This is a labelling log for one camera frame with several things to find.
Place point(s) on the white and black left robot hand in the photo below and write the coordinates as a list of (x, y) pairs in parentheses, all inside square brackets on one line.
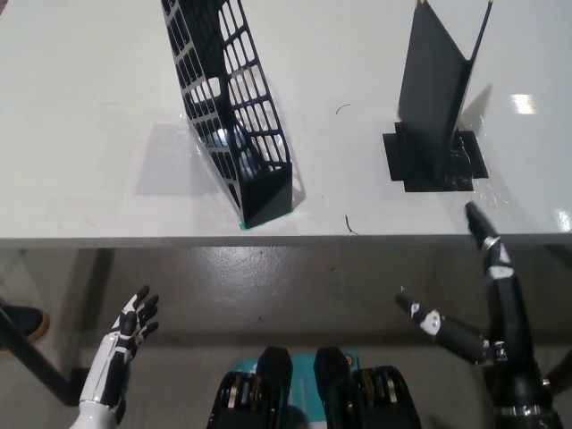
[(117, 348)]

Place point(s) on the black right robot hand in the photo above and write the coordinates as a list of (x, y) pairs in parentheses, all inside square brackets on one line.
[(514, 339)]

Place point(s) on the black notebook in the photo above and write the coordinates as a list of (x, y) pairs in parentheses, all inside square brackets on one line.
[(429, 89)]

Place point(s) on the black and teal robot body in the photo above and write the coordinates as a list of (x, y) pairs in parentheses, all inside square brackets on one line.
[(272, 371)]

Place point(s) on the black mesh file shelf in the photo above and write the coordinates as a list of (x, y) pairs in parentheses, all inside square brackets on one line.
[(268, 196)]

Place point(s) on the black metal table leg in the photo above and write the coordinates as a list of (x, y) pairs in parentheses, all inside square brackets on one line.
[(40, 362)]

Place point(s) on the black shoe with tan sole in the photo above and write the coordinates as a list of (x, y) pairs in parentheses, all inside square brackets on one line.
[(27, 319)]

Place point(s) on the black tape patch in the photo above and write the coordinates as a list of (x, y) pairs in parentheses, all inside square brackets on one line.
[(395, 156)]

